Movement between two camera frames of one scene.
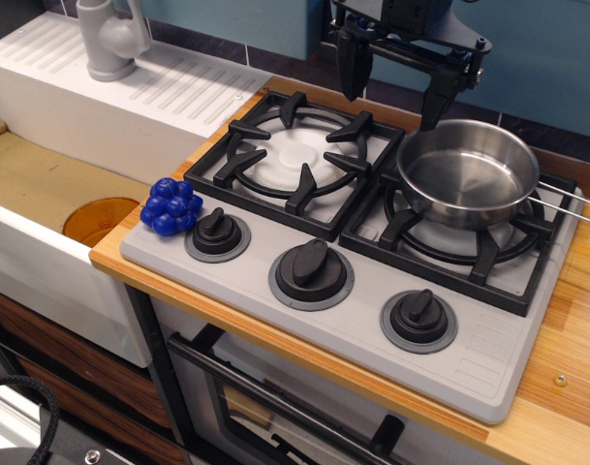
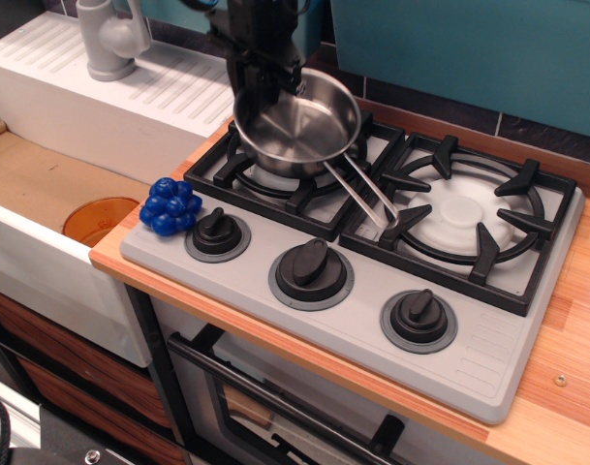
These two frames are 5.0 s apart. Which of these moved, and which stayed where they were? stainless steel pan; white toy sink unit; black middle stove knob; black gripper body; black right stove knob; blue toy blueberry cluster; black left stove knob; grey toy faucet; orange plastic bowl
Moved: stainless steel pan; black gripper body
Stayed: black middle stove knob; orange plastic bowl; black left stove knob; black right stove knob; white toy sink unit; grey toy faucet; blue toy blueberry cluster
